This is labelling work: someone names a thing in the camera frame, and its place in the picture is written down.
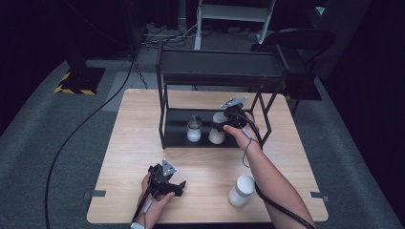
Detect right hand-held gripper cable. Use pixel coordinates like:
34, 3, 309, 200
237, 112, 317, 229

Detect hand-held gripper cable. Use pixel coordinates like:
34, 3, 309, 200
131, 185, 156, 227
237, 112, 317, 229

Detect thick black floor cable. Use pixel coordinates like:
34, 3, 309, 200
43, 55, 136, 229

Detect grey tape marker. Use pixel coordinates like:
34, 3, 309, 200
309, 191, 330, 202
83, 189, 107, 200

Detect black two-tier metal rack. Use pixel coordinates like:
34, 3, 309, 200
155, 40, 291, 151

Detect left hand-held gripper cable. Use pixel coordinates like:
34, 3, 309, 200
131, 185, 156, 227

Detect bundle of floor cables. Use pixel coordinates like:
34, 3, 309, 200
140, 21, 199, 50

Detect black yellow-striped stand base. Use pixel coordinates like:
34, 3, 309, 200
53, 66, 107, 96

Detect white step stool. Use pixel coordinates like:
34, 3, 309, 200
193, 0, 277, 51

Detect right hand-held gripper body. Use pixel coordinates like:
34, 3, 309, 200
220, 96, 249, 130

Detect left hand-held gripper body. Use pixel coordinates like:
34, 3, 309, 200
147, 158, 180, 198

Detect person's right hand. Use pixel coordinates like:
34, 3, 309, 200
223, 111, 263, 155

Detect white jar with rounded top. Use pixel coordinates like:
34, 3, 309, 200
207, 111, 229, 145

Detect black chair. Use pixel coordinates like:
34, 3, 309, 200
250, 28, 337, 116

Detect white jar with flat lid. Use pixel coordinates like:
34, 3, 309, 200
227, 174, 257, 209

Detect white bottle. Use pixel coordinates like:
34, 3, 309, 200
186, 114, 203, 143

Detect person's left hand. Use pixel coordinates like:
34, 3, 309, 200
136, 173, 177, 228

